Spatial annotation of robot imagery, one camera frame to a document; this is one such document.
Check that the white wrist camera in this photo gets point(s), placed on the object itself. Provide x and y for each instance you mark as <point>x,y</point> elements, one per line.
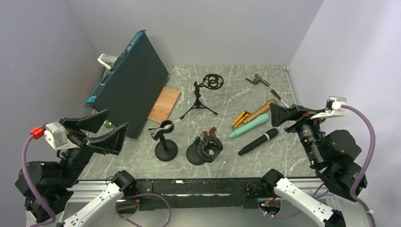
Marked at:
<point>55,134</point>
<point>333,108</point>

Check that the wooden board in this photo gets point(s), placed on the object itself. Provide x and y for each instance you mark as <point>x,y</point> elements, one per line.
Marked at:
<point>164,104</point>

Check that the black shock-mount desk stand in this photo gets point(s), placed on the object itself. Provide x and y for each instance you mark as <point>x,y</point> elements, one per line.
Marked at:
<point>204,150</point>

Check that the blue black network switch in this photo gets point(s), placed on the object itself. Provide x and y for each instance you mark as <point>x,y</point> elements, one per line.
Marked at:
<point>131,86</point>

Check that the small metal hammer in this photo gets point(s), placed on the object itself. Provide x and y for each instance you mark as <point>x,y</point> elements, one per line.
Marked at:
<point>279,97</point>

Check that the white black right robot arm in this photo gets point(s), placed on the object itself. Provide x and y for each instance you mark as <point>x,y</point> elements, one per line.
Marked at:
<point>332,157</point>

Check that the dark metal clamp tool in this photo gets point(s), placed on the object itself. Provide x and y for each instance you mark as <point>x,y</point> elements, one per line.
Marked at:
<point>257,79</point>

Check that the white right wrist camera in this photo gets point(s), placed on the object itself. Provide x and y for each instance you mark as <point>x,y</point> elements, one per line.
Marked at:
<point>333,108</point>

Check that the mint green microphone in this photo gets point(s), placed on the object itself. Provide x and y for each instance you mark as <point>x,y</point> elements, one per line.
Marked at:
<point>263,118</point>

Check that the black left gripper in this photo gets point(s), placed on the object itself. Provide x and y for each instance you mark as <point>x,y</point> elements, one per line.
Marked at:
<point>111,141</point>

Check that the white power strip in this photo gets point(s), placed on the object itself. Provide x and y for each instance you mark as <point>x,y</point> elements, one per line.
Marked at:
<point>107,60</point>

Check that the black microphone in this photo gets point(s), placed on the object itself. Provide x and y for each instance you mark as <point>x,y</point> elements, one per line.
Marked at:
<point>268,135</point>

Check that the green spray nozzle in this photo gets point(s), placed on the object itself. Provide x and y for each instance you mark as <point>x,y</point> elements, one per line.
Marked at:
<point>108,124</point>

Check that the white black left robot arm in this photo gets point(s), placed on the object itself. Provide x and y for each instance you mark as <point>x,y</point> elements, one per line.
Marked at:
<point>46,185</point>

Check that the black clip desk mic stand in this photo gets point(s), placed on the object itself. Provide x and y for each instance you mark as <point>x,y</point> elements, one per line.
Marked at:
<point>165,150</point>

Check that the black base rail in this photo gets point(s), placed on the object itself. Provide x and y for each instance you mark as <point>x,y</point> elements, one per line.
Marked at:
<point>190,193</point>

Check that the red brown spray nozzle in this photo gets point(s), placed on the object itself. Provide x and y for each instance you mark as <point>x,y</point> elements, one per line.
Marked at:
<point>211,132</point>

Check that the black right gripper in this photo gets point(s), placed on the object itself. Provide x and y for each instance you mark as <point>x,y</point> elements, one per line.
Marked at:
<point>278,114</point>

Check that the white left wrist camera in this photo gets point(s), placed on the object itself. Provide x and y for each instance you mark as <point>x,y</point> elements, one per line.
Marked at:
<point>55,134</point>

